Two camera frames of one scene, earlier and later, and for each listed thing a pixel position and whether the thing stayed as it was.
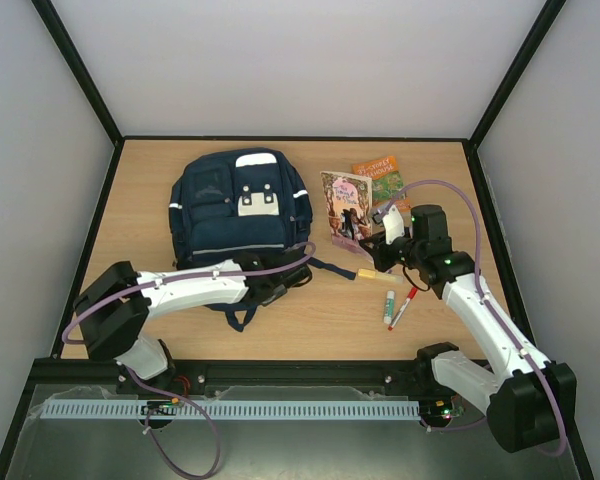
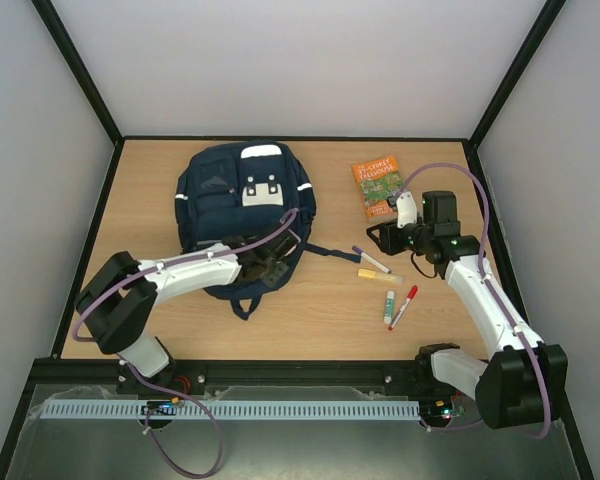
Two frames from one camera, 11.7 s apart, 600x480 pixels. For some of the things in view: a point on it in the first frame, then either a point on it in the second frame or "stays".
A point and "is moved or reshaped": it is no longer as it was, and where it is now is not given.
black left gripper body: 277,291 → 271,278
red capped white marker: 412,293 stays
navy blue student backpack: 226,205 is moved or reshaped
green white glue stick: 390,304 stays
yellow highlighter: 381,276 stays
